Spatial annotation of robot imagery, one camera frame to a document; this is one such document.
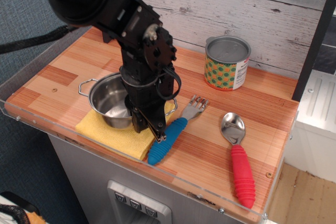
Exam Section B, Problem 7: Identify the patterned tin can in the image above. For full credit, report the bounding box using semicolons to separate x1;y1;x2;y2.
204;36;251;91

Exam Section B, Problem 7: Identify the black vertical post right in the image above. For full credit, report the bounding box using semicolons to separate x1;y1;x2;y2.
292;0;335;102

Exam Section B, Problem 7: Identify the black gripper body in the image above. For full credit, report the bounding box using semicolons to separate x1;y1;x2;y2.
121;73;174;140

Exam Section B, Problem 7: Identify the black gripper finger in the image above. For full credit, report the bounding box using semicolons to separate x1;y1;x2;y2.
132;110;148;133

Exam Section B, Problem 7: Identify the black braided cable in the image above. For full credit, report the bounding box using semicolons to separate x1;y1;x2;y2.
0;24;79;55

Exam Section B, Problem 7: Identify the silver pot with handles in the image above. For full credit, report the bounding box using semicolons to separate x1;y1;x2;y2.
78;72;177;130

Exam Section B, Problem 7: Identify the orange object bottom left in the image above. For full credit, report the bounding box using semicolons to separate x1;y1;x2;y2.
26;212;47;224

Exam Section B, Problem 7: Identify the grey toy kitchen cabinet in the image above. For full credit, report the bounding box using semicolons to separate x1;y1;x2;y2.
48;133;253;224

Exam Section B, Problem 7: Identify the fork with blue handle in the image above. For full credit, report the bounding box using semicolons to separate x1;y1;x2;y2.
148;95;209;165

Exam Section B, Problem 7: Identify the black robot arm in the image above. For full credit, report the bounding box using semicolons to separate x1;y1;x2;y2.
48;0;181;142

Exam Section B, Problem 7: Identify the yellow folded cloth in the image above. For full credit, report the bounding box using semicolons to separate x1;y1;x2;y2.
75;100;177;162

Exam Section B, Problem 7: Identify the spoon with red handle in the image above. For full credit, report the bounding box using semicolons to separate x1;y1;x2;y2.
221;112;256;209

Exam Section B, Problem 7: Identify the clear acrylic edge guard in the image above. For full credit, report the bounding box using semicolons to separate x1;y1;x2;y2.
0;8;300;224

